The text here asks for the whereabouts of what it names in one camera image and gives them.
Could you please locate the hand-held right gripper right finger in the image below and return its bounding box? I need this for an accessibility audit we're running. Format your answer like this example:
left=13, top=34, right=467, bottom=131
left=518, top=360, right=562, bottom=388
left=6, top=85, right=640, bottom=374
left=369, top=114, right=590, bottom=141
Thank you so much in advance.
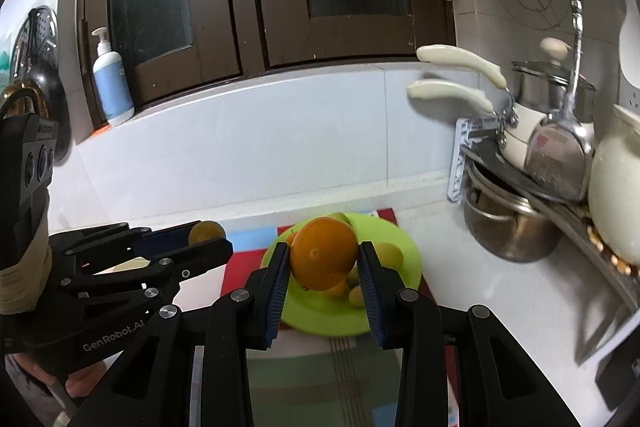
left=357, top=241, right=583, bottom=427

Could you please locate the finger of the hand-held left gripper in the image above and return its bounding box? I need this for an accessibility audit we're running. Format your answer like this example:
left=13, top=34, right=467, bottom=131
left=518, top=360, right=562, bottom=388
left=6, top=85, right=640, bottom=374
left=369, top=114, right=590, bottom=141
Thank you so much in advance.
left=59, top=237, right=235, bottom=304
left=47, top=221, right=201, bottom=258

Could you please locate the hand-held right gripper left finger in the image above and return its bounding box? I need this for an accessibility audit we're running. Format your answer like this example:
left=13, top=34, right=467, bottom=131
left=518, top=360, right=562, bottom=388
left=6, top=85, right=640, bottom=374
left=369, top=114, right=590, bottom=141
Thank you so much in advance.
left=65, top=241, right=292, bottom=427

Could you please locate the small beige fruit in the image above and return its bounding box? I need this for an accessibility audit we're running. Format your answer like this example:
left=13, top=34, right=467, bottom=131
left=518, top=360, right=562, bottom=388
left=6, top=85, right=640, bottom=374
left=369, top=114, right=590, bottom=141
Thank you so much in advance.
left=189, top=221, right=227, bottom=245
left=347, top=284, right=370, bottom=309

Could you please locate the green plate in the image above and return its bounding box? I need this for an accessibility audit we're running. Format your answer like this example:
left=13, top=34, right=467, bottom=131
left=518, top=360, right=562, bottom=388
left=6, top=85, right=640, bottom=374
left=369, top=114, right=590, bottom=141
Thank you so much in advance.
left=261, top=212, right=423, bottom=337

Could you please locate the tangerine with stem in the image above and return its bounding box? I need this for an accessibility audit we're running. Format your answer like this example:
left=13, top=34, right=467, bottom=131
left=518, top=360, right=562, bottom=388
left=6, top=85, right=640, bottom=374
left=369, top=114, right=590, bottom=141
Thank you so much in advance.
left=290, top=217, right=359, bottom=292

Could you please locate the person's left hand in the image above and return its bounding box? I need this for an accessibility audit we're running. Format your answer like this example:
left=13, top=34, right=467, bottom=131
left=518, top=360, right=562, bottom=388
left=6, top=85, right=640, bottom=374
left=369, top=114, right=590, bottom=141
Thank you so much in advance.
left=10, top=352, right=108, bottom=403

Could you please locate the colourful patchwork mat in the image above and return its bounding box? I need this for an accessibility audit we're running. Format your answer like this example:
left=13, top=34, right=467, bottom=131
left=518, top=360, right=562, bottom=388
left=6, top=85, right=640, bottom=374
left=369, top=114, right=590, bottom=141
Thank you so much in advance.
left=190, top=207, right=466, bottom=427

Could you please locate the blue pump lotion bottle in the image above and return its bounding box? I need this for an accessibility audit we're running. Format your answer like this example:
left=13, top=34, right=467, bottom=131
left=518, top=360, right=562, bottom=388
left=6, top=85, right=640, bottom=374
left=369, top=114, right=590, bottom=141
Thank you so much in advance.
left=91, top=27, right=135, bottom=128

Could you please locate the large steel pot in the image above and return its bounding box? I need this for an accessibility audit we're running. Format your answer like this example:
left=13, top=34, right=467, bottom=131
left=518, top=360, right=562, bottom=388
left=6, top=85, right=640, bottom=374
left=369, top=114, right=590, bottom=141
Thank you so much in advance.
left=464, top=162, right=563, bottom=264

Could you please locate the metal kitchen rack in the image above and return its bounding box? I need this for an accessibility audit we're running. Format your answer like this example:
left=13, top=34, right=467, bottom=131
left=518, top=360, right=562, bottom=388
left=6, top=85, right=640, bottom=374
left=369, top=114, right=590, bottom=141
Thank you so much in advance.
left=447, top=116, right=640, bottom=368

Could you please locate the perforated metal steamer plate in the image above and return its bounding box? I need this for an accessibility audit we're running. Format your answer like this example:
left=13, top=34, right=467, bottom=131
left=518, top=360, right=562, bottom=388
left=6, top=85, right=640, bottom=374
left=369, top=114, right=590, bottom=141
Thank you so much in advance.
left=11, top=6, right=60, bottom=80

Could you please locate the metal spatula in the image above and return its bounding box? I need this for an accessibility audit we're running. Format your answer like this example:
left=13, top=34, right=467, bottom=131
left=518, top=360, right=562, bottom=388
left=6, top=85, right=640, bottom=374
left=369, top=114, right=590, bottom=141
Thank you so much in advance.
left=524, top=0, right=595, bottom=202

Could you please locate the wooden bead trivet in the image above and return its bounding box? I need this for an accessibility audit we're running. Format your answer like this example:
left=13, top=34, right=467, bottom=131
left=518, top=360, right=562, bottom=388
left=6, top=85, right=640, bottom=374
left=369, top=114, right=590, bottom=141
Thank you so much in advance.
left=587, top=224, right=640, bottom=278

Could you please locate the white ceramic pot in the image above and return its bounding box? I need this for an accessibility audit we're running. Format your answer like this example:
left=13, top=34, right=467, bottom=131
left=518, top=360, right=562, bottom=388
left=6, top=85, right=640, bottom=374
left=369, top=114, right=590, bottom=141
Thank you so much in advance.
left=587, top=104, right=640, bottom=265

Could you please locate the steel pot with lid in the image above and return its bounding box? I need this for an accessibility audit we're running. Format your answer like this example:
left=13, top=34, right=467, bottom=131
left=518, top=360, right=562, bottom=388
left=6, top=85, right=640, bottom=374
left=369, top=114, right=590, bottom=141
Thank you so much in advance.
left=511, top=38, right=598, bottom=122

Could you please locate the white saucepan cream handle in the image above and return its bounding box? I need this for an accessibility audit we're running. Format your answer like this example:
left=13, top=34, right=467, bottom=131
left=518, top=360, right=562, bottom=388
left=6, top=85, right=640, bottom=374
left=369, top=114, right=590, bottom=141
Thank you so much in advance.
left=406, top=79, right=538, bottom=168
left=417, top=44, right=546, bottom=142

